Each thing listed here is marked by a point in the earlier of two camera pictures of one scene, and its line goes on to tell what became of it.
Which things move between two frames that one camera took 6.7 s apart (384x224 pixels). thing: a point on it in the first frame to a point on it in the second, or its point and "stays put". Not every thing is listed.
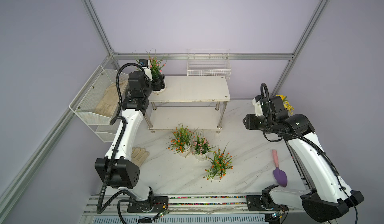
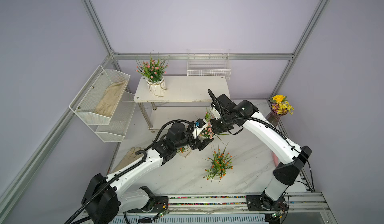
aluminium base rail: x=231 y=209 stays put
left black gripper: x=158 y=83 to x=202 y=144
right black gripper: x=250 y=125 to x=216 y=130
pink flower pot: x=201 y=146 to x=208 y=132
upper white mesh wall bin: x=89 y=98 stays put
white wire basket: x=209 y=62 stays put
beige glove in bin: x=108 y=102 stays put
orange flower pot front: x=219 y=164 stays put
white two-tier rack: x=199 y=101 stays put
